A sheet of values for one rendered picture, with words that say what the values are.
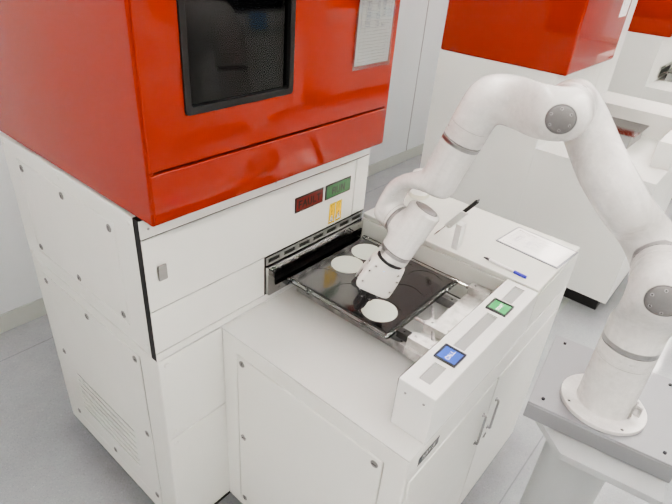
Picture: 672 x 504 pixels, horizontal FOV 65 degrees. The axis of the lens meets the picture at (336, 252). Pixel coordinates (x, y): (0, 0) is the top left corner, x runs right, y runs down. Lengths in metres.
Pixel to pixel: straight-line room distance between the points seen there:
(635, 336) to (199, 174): 0.97
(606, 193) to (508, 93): 0.27
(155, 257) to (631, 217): 0.99
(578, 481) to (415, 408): 0.49
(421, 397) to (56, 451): 1.60
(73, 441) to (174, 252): 1.29
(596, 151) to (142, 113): 0.87
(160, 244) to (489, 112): 0.76
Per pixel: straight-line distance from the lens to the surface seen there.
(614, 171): 1.14
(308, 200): 1.54
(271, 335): 1.47
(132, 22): 1.03
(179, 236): 1.27
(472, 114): 1.16
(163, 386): 1.49
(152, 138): 1.08
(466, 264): 1.64
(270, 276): 1.53
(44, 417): 2.54
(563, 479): 1.53
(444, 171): 1.20
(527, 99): 1.09
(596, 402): 1.37
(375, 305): 1.47
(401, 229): 1.29
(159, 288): 1.30
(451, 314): 1.53
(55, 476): 2.33
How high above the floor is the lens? 1.78
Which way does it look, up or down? 31 degrees down
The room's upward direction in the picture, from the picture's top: 5 degrees clockwise
